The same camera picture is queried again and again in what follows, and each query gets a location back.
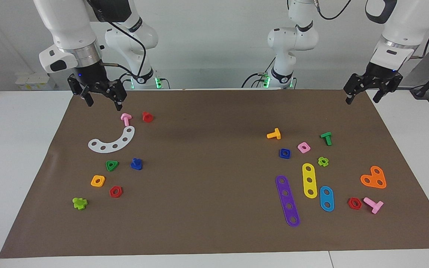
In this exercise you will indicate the lime green cross-head bolt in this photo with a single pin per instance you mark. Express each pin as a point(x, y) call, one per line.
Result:
point(79, 204)

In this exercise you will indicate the white curved perforated plate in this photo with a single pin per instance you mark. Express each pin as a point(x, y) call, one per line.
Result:
point(120, 143)

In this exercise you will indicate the orange heart-shaped plate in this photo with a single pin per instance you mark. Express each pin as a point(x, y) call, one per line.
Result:
point(374, 179)

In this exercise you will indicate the blue triangular-head plastic bolt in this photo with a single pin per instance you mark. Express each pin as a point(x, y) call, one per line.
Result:
point(136, 165)

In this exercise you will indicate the dark green plastic bolt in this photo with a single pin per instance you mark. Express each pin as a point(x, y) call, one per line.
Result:
point(327, 138)

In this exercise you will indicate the large pink plastic bolt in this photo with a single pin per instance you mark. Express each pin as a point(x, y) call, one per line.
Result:
point(375, 206)

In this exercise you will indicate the white background box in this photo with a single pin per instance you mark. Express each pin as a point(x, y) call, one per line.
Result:
point(32, 82)

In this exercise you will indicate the orange-yellow plastic bolt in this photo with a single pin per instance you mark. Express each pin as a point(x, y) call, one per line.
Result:
point(276, 134)

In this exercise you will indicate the purple four-hole plate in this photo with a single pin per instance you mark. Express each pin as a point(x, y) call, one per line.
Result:
point(287, 199)

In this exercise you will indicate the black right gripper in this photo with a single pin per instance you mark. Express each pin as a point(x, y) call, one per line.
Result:
point(95, 80)

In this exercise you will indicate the brown table mat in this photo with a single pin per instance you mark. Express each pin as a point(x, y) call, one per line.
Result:
point(214, 223)

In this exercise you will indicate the red plastic bolt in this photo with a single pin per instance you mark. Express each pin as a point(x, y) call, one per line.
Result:
point(147, 117)

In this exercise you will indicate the blue square plastic nut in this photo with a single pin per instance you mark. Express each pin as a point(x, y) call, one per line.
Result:
point(281, 156)

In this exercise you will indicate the yellow three-hole plate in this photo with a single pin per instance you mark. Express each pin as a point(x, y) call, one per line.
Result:
point(310, 186)

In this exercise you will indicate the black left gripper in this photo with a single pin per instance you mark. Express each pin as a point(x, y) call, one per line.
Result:
point(374, 76)

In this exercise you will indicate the pink square plastic nut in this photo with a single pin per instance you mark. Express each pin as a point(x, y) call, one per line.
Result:
point(299, 146)

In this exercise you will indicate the green triangular plastic nut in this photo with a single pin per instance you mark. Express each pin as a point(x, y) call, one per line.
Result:
point(115, 163)

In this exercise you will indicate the blue two-hole plate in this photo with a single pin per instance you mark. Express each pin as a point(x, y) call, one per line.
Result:
point(326, 198)

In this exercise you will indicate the orange square plastic nut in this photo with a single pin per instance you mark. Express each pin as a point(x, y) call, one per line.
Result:
point(93, 183)

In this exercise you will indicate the small pink plastic bolt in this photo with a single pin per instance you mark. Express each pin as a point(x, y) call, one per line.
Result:
point(126, 120)

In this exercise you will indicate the red hexagonal plastic nut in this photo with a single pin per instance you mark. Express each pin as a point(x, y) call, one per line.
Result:
point(119, 193)
point(359, 206)

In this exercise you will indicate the lime green flower nut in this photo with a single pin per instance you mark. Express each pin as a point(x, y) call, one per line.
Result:
point(326, 163)

